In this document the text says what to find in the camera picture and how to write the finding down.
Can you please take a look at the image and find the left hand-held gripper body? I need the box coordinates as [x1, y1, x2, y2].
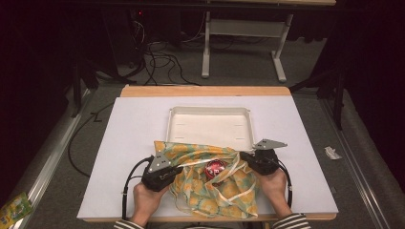
[140, 152, 180, 193]

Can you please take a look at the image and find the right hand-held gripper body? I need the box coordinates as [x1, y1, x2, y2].
[250, 138, 288, 177]

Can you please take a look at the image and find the red can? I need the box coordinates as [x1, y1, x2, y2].
[203, 158, 228, 181]

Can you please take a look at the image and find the yellow green patterned cloth bag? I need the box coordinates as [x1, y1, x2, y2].
[153, 140, 260, 220]

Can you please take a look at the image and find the white plastic tray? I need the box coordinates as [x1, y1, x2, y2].
[164, 106, 256, 153]

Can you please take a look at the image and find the person's left hand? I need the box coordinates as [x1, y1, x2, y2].
[131, 182, 170, 224]

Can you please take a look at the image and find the person's right hand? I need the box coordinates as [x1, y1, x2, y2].
[258, 167, 293, 219]

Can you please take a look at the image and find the crumpled white paper scrap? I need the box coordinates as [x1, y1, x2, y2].
[324, 145, 344, 161]

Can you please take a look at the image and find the wooden table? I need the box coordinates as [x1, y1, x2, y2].
[75, 84, 339, 223]

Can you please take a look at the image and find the dark metal stand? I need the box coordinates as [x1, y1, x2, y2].
[288, 67, 348, 132]
[70, 58, 100, 119]

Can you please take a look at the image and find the green yellow packet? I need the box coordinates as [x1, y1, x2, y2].
[0, 191, 34, 229]

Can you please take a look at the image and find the left hand-held gripper black cable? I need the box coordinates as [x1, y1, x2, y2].
[120, 155, 155, 221]

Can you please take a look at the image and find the hand-held gripper black cable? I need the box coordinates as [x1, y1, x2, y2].
[276, 157, 294, 209]
[120, 155, 155, 221]

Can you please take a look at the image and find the right hand-held gripper black cable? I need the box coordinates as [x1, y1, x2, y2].
[276, 157, 294, 209]

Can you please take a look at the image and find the metal floor rail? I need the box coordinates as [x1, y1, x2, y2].
[11, 88, 94, 229]
[318, 97, 394, 229]

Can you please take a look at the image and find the thin black floor cable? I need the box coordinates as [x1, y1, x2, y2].
[67, 101, 116, 178]

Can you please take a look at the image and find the tangle of black floor cables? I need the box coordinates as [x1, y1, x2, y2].
[125, 9, 203, 87]

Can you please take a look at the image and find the white metal desk frame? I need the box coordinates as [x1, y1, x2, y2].
[201, 10, 294, 84]

